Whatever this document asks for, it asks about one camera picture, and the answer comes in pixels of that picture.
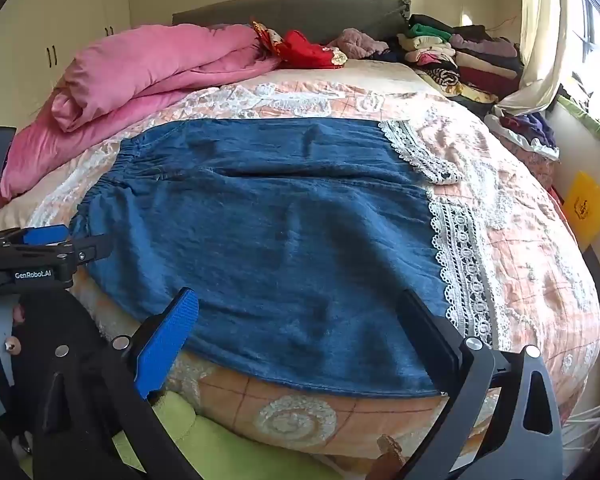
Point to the yellow-green cloth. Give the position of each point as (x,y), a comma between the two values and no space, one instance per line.
(220,450)

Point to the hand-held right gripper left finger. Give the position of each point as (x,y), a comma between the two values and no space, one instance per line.
(167,340)

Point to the window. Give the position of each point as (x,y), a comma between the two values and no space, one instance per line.
(595,35)

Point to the cream wardrobe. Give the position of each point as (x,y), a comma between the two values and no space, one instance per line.
(45,20)

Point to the green windowsill cover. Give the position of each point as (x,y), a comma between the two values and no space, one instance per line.
(595,127)

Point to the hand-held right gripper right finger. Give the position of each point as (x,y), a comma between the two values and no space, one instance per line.
(430,345)

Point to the pile of folded clothes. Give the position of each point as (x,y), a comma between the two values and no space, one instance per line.
(470,55)

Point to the cream curtain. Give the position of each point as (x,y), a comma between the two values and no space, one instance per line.
(540,50)

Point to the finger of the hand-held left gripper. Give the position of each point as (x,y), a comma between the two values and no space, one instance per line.
(42,235)
(92,249)

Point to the red patterned cloth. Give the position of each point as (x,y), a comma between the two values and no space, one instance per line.
(307,50)

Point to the peach and white bedspread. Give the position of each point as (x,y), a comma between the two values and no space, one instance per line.
(530,260)

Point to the pink quilt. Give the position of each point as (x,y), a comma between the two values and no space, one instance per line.
(155,70)

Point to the mauve fuzzy garment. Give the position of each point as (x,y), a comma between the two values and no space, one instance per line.
(355,42)

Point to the small brown object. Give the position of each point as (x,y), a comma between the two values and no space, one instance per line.
(387,457)

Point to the yellow bag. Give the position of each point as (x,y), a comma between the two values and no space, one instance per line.
(585,210)

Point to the purple clothes with white ruffle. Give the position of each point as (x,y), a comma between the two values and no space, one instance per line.
(527,130)

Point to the blue denim pants lace trim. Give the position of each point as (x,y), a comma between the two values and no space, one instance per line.
(280,235)

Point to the grey headboard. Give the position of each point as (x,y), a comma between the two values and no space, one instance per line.
(305,15)

